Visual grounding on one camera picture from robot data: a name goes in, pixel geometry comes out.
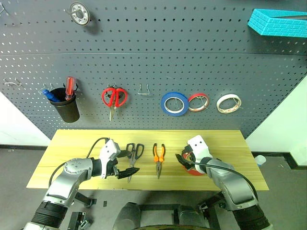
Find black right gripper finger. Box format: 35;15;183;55
175;154;192;170

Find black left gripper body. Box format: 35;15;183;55
106;143;120;179

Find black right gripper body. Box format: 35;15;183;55
181;145;195;161

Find black handled scissors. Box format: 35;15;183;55
125;142;145;184

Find large red tape roll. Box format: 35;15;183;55
181;152;205;177

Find orange black pliers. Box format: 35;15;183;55
152;143;166;180

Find grey metal pegboard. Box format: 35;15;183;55
0;0;307;141

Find dark grey rounded cover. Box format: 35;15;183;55
177;208;205;230
114;202;142;230

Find blue tape roll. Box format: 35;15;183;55
160;91;189;117

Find small red tape roll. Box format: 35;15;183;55
188;93;210;114

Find white tape roll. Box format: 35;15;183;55
216;93;242;115

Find black plastic cup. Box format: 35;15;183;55
49;87;81;124

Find blue marker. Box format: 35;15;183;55
42;89;60;103

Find round metal grinding disc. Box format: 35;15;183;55
69;1;91;26

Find teal foam brick-pattern block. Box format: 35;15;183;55
248;8;307;39

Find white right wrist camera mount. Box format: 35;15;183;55
187;135;213;168

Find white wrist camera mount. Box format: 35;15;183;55
99;139;121;180
187;135;213;168

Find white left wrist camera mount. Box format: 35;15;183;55
99;139;121;180

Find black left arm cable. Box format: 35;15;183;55
48;137;111;192

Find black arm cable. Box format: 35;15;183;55
48;137;111;192
188;161;259;201

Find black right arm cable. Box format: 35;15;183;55
188;161;259;201

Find red handled scissors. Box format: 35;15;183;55
101;87;129;122

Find silver wire loop hook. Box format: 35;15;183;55
138;83;152;96

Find red handled screwdriver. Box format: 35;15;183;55
64;76;76;101

